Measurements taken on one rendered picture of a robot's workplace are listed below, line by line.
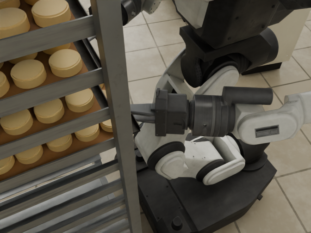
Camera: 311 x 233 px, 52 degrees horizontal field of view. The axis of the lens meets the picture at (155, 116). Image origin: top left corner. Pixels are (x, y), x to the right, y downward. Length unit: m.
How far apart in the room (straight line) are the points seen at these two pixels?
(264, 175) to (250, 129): 0.94
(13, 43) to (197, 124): 0.37
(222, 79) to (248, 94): 0.24
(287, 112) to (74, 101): 0.39
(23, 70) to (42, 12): 0.10
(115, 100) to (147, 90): 1.57
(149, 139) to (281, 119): 0.52
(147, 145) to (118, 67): 0.63
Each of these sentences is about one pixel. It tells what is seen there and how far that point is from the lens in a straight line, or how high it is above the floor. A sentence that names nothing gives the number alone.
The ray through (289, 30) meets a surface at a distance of 2.12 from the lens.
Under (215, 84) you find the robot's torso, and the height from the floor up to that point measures 0.87.
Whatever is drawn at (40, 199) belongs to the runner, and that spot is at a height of 0.87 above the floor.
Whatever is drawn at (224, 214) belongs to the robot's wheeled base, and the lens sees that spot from 1.45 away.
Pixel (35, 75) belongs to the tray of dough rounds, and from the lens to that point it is 0.51.
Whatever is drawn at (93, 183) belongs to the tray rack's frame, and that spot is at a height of 0.15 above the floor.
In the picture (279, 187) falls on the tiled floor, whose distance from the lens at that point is 1.77.
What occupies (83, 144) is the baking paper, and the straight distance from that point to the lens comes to 0.65.
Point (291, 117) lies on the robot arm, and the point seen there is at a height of 1.01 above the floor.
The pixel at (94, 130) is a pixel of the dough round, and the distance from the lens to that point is 0.64.
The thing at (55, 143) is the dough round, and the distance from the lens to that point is 0.64.
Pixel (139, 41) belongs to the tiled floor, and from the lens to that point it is 2.44.
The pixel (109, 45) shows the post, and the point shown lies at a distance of 0.43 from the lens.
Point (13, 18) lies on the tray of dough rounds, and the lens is 0.47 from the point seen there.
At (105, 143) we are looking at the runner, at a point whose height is 0.97.
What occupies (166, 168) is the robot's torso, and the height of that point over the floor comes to 0.55.
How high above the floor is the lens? 1.48
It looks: 51 degrees down
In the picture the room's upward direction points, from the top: straight up
